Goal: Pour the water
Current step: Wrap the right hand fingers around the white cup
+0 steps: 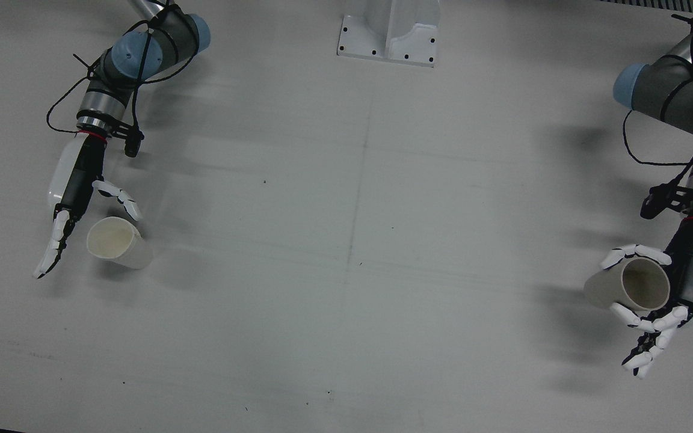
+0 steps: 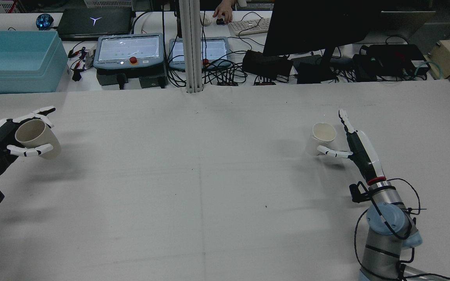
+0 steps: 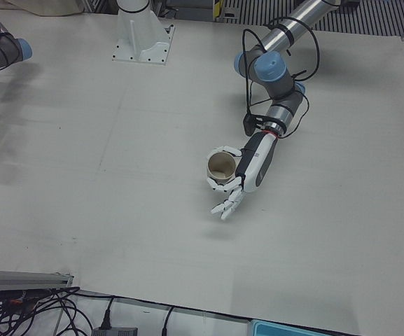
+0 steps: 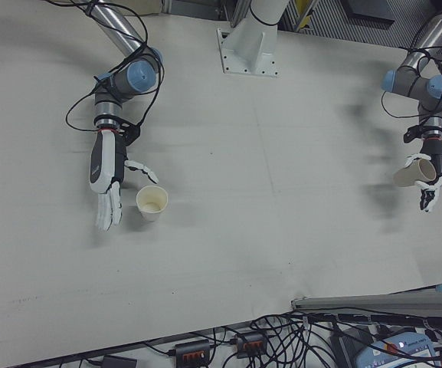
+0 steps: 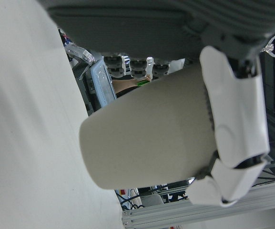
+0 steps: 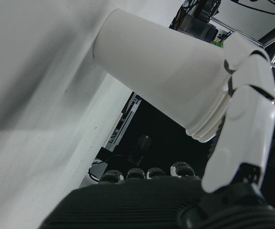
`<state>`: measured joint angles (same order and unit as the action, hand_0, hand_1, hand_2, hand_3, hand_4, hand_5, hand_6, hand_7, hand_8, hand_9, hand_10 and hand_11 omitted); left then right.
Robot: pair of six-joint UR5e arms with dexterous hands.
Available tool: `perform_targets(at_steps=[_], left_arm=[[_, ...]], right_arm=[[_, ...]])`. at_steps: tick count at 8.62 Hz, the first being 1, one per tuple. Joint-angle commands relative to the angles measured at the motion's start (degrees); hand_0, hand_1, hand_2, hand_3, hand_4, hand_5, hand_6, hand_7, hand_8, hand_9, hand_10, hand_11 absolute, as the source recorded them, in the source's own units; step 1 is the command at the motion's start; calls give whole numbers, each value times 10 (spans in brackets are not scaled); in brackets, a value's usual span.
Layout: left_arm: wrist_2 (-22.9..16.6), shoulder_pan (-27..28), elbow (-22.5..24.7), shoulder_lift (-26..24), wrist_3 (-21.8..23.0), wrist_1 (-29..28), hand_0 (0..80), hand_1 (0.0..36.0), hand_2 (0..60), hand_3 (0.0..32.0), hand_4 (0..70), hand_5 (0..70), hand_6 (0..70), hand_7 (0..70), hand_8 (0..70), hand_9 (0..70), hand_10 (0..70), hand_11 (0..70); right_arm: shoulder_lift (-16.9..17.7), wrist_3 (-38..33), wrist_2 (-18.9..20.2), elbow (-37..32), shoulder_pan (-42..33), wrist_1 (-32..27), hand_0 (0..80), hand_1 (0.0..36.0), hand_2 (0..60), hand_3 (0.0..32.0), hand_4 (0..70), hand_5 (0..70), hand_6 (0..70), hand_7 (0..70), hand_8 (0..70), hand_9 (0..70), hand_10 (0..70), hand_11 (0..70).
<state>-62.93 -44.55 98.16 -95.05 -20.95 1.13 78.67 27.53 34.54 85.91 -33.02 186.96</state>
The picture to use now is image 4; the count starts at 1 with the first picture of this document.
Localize beige paper cup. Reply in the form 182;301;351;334
392;158;437;189

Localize white paper cup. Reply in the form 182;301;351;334
136;185;169;223

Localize beige cardboard sheet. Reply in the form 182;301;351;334
124;0;165;15

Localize grey teach pendant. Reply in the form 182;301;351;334
353;331;442;368

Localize black power adapter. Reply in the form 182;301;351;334
101;355;138;368

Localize black power box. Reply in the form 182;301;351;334
329;324;379;366

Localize black orange usb hub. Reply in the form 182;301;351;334
234;331;267;357
173;338;211;366

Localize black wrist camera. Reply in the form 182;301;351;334
116;120;142;146
403;123;424;144

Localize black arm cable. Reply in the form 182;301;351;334
64;0;166;133
380;14;442;120

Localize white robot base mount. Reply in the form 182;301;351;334
215;0;281;78

